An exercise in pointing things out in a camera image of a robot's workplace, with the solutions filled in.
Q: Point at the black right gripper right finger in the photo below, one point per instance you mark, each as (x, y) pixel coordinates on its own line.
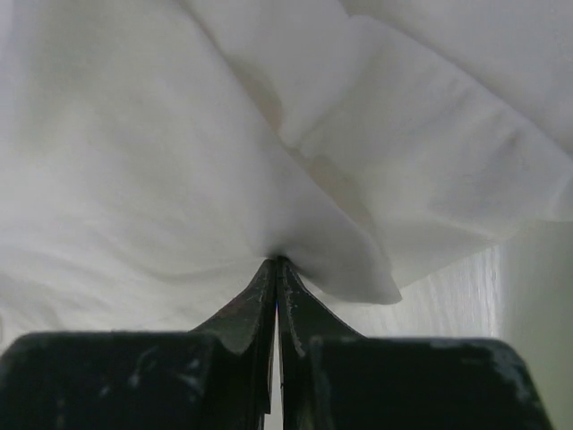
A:
(333, 377)

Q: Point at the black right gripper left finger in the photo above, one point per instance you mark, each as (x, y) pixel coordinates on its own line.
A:
(216, 376)

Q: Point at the white t shirt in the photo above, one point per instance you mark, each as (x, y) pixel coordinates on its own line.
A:
(154, 152)

